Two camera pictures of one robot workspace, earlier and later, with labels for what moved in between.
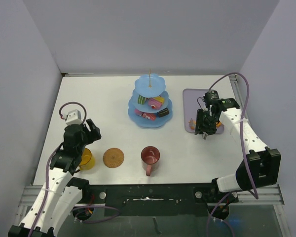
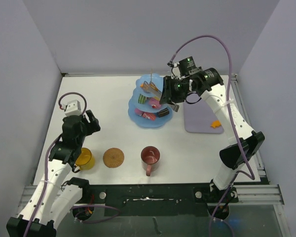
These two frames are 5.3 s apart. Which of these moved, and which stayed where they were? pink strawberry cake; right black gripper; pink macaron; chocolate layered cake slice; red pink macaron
Moved: right black gripper
Stayed: red pink macaron; pink macaron; chocolate layered cake slice; pink strawberry cake
